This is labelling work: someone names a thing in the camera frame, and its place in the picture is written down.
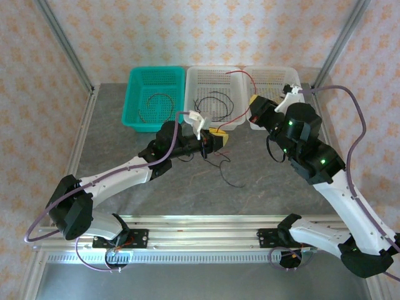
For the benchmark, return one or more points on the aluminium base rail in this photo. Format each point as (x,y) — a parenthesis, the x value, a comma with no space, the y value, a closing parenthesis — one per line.
(203,234)

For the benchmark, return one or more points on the aluminium table side rail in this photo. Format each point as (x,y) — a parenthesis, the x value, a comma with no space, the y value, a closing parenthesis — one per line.
(322,118)
(83,125)

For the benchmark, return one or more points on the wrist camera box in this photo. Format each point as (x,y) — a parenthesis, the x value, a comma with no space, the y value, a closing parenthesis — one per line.
(200,122)
(290,93)

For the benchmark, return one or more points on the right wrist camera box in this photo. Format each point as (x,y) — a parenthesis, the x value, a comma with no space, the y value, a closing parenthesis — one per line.
(290,93)

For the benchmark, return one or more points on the white plastic basket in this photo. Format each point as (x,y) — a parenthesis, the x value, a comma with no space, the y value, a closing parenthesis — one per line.
(215,81)
(272,78)

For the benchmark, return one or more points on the teal plastic basket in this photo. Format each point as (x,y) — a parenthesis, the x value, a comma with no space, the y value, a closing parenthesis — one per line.
(153,78)

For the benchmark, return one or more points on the aluminium frame post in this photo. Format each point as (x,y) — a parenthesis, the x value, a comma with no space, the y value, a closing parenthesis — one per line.
(339,47)
(67,47)

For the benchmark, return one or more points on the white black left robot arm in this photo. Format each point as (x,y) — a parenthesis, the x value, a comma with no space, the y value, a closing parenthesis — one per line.
(118,175)

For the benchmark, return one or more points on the grey metal sheet panel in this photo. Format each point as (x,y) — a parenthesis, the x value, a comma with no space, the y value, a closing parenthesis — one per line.
(200,281)

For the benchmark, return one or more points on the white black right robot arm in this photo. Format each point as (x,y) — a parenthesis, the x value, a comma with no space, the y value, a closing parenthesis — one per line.
(340,200)

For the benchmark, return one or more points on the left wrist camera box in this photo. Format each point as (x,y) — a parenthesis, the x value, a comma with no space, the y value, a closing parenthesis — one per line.
(200,122)

